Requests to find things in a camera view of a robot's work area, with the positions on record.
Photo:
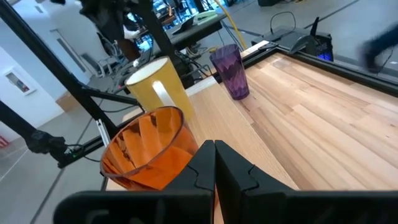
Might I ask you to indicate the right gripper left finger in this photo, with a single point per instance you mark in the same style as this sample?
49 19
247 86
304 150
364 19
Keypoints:
174 205

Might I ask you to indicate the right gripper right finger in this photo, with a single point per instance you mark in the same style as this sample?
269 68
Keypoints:
280 208

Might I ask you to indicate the orange plastic tumbler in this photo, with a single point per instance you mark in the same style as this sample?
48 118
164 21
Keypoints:
149 149

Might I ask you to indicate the purple plastic tumbler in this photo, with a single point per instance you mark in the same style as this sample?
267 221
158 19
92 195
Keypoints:
231 74

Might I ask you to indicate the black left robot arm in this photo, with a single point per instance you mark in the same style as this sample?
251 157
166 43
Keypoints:
155 31

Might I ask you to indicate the black side desk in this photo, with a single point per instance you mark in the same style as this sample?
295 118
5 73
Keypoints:
192 32

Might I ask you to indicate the mint green stapler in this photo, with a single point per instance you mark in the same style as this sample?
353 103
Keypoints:
205 17

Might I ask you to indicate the person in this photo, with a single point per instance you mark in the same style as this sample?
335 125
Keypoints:
382 40

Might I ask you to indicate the white wall cabinet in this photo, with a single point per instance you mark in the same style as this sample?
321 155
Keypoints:
18 82

